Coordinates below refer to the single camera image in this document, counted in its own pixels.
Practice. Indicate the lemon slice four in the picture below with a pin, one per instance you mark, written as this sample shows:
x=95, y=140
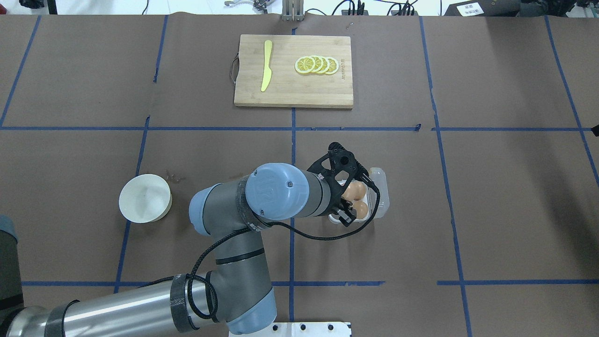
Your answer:
x=333, y=66

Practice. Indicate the clear plastic egg box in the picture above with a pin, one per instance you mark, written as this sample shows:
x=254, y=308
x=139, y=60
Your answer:
x=379, y=177

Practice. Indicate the brown egg in box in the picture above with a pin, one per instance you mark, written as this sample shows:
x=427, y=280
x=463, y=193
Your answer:
x=355, y=191
x=362, y=209

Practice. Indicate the lemon slice two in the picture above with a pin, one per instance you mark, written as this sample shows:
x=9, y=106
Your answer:
x=317, y=63

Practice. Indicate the lemon slice three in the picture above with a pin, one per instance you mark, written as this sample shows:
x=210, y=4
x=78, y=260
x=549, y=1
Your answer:
x=325, y=64

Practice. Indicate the white bowl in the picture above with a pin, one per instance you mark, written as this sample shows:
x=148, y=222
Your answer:
x=145, y=198

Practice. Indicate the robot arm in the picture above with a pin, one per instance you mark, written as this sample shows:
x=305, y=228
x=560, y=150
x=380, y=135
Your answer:
x=229, y=281

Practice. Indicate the bamboo cutting board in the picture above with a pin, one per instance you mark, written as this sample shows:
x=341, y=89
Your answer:
x=289, y=89

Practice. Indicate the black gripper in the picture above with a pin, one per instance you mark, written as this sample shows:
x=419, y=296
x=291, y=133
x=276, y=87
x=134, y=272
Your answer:
x=335, y=195

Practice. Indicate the blue tape grid lines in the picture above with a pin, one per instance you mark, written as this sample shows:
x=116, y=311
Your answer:
x=483, y=126

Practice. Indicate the lemon slice one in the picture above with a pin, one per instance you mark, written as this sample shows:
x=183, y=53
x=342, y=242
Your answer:
x=305, y=65

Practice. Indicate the aluminium frame post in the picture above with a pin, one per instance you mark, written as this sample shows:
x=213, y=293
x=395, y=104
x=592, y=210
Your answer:
x=293, y=10

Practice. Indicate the yellow plastic knife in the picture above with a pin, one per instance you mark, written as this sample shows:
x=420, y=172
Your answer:
x=267, y=71

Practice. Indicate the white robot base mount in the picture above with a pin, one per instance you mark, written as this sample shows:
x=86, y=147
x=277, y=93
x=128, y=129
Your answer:
x=304, y=329

